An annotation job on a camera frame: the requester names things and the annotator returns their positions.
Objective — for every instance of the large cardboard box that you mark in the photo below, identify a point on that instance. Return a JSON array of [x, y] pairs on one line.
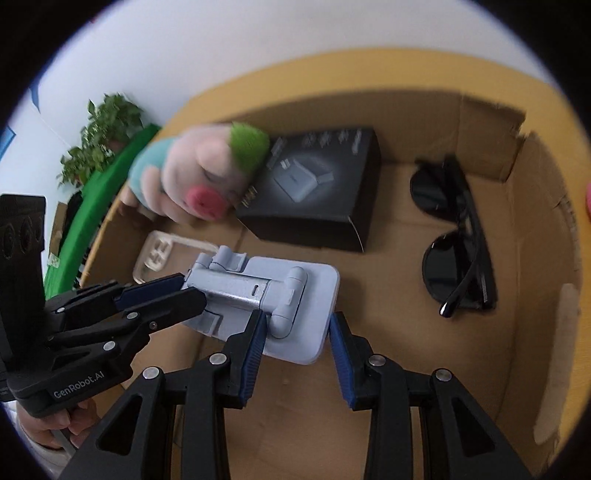
[[516, 360]]

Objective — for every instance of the left human hand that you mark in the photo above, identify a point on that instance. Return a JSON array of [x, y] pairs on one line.
[[79, 421]]

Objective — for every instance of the small potted green plant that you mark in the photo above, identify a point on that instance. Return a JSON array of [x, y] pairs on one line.
[[81, 162]]

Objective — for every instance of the white clear phone case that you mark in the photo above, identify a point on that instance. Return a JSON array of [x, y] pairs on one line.
[[164, 254]]

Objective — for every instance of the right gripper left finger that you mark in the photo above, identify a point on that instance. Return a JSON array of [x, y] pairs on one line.
[[134, 439]]

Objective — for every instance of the black product box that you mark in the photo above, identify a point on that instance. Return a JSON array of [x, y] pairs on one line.
[[316, 189]]

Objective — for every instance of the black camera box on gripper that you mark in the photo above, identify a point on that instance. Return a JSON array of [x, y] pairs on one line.
[[23, 319]]

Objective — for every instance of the black sunglasses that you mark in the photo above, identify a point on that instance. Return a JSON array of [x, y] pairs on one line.
[[457, 268]]

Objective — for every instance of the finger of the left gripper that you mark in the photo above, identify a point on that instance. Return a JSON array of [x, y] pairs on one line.
[[146, 318], [104, 300]]

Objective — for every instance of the pig plush teal shirt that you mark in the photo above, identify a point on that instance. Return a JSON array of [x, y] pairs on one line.
[[198, 174]]

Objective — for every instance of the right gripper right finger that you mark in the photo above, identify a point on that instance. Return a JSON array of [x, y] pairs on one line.
[[459, 440]]

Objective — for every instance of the pink plush toy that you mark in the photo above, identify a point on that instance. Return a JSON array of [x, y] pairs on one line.
[[588, 200]]

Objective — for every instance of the green cloth covered table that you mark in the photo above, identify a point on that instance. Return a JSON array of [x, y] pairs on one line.
[[64, 270]]

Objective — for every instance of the grey folding phone stand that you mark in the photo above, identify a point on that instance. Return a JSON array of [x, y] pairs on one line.
[[297, 297]]

